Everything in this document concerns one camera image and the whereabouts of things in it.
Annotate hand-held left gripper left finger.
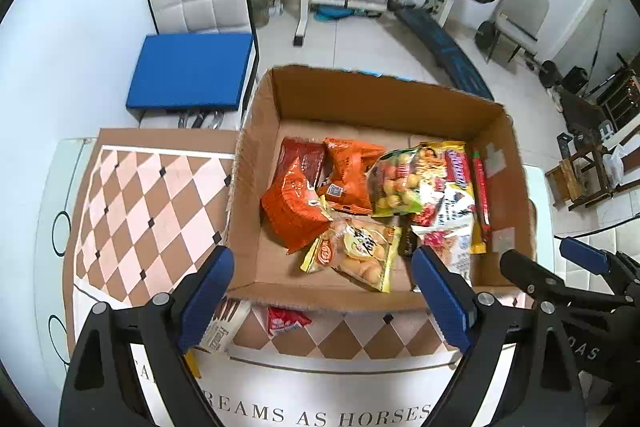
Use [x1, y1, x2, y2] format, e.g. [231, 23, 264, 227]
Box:
[59, 245, 236, 427]

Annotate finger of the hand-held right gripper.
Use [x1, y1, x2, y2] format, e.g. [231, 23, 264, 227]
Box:
[559, 238, 640, 295]
[500, 248, 627, 309]

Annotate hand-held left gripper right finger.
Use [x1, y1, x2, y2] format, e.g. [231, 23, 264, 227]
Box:
[411, 246, 587, 427]

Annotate white biscuit stick box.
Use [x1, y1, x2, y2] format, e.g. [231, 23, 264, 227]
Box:
[197, 299, 252, 354]

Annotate small white red packet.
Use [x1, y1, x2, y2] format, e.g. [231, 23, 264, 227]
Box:
[414, 227, 473, 288]

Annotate plain yellow snack packet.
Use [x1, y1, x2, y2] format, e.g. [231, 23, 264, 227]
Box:
[184, 349, 202, 380]

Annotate small red snack packet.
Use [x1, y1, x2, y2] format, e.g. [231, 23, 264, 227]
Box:
[266, 305, 313, 340]

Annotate red sausage packet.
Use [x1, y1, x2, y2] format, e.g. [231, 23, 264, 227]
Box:
[470, 149, 493, 253]

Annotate white blue cookie packet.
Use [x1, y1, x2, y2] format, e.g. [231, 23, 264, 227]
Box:
[430, 184, 476, 253]

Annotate yellow biscuit packet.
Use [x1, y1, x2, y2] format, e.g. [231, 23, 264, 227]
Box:
[300, 217, 403, 294]

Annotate green colourful candy packet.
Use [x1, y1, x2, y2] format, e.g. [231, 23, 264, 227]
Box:
[367, 147, 436, 218]

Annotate orange snack packet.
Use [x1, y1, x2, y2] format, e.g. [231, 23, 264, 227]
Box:
[320, 137, 386, 215]
[261, 157, 335, 255]

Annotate instant noodle packet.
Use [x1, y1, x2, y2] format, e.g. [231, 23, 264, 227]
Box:
[415, 141, 476, 228]

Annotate dark red snack packet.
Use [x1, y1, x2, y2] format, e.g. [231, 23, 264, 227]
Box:
[277, 138, 328, 188]

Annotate cardboard box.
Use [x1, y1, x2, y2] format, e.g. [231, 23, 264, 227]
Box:
[222, 64, 538, 313]

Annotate small wooden stool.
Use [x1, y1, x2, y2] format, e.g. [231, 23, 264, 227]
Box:
[545, 147, 616, 210]

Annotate white plastic bag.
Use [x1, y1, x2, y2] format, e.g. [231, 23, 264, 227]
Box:
[602, 144, 626, 188]

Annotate checkered printed tablecloth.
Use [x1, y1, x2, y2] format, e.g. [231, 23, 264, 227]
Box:
[62, 127, 521, 427]

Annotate black speaker box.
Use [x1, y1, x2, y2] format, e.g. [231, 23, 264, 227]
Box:
[562, 66, 590, 95]

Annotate black sit-up bench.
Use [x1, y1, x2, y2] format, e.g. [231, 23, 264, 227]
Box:
[387, 0, 496, 102]

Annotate black weight plate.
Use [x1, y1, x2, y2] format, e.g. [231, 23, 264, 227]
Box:
[474, 21, 496, 52]

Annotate grey chair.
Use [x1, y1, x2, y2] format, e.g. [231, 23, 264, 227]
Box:
[487, 0, 551, 68]

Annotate teal balance disc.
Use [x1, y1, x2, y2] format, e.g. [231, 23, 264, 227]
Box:
[314, 4, 356, 22]

